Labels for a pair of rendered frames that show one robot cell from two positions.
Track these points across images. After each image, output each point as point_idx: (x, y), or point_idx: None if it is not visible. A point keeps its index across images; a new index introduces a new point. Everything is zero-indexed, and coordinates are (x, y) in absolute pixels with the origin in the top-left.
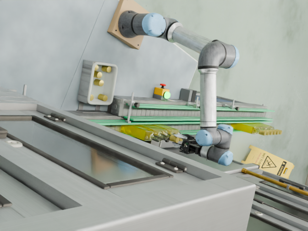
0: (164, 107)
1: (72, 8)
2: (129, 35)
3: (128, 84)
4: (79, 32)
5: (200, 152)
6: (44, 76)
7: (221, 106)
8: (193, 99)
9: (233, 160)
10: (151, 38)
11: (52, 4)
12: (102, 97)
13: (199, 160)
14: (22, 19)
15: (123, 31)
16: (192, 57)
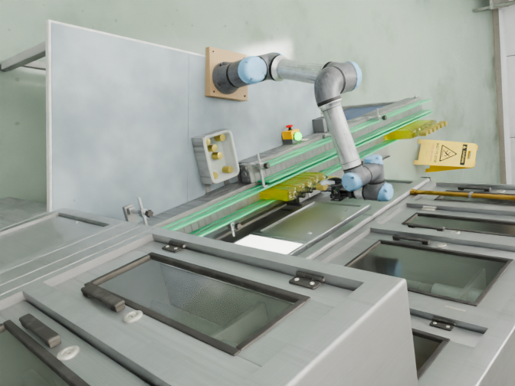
0: (299, 152)
1: (157, 89)
2: (230, 91)
3: (250, 142)
4: (175, 111)
5: (355, 194)
6: (157, 175)
7: (365, 121)
8: None
9: (398, 180)
10: None
11: (134, 94)
12: (227, 169)
13: None
14: (109, 126)
15: (223, 89)
16: None
